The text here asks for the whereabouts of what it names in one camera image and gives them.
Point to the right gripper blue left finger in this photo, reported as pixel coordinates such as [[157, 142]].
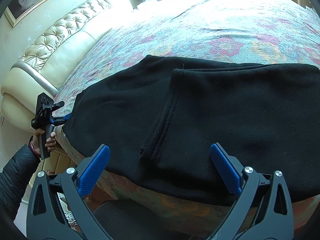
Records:
[[91, 168]]

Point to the black jacket left forearm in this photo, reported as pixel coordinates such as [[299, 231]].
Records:
[[15, 177]]

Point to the floral bedspread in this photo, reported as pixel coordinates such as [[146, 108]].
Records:
[[230, 31]]

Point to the black pants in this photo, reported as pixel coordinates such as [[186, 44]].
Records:
[[160, 117]]

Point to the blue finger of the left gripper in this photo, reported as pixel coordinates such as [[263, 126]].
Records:
[[66, 117]]

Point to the cream tufted leather headboard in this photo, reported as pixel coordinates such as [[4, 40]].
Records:
[[50, 59]]

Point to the person's left hand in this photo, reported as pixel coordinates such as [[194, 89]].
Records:
[[34, 144]]

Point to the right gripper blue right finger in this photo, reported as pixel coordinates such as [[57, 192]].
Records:
[[228, 167]]

